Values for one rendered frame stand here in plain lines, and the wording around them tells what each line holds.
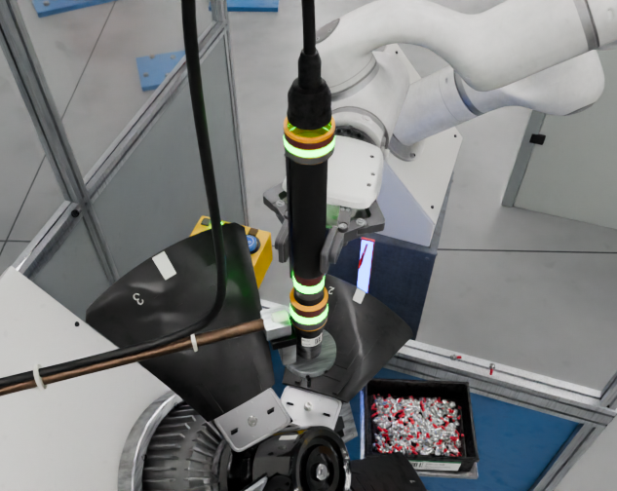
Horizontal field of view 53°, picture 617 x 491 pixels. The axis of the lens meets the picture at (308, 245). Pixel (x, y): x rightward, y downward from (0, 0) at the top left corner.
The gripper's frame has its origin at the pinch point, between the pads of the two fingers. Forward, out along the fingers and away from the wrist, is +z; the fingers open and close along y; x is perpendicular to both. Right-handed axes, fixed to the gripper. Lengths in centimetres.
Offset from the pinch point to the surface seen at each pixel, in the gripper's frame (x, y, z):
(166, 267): -12.3, 19.0, -1.3
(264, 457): -32.1, 2.6, 10.4
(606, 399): -67, -52, -34
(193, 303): -16.2, 15.1, 0.3
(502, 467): -113, -42, -36
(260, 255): -49, 21, -35
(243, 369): -24.0, 7.8, 3.3
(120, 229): -76, 70, -53
